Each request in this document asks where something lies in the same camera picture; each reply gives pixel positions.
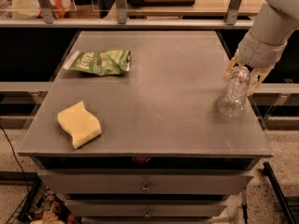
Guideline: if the drawer knob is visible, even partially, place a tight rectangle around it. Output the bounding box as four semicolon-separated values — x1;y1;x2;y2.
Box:
141;182;150;193
144;210;151;218

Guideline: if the clear plastic water bottle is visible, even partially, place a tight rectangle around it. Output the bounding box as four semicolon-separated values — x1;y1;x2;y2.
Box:
218;66;250;119

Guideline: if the black metal stand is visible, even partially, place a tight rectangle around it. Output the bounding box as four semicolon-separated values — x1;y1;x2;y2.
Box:
262;161;299;224

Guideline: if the green jalapeno chip bag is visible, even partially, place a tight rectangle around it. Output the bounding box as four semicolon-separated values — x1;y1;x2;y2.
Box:
63;49;131;77

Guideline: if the grey drawer cabinet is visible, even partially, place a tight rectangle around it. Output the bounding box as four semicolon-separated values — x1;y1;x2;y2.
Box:
21;31;272;224

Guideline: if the yellow wavy sponge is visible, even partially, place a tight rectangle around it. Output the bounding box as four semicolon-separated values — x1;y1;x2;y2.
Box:
57;101;102;148

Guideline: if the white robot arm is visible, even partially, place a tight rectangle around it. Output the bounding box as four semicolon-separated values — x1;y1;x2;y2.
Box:
224;0;299;96

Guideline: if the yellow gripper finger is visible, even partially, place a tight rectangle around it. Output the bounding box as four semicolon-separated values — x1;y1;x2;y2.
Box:
223;50;245;81
247;66;273;96

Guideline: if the upper drawer knob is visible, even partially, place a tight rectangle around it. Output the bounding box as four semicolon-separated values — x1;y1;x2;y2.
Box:
141;182;150;193

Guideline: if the white plastic bag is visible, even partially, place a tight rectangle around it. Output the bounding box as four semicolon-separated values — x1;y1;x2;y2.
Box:
12;0;74;19

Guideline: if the black wire basket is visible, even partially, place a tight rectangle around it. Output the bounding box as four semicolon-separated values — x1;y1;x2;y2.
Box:
5;178;81;224

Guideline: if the lower drawer knob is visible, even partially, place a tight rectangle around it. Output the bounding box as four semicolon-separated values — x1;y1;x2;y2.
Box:
144;210;151;218

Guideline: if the metal shelf rail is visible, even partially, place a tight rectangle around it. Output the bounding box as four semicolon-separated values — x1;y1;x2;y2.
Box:
0;19;253;30

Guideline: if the black cable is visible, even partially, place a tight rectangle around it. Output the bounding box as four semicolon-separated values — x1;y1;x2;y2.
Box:
0;123;31;193

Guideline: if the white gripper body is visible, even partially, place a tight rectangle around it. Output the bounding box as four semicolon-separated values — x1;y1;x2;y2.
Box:
236;32;287;69

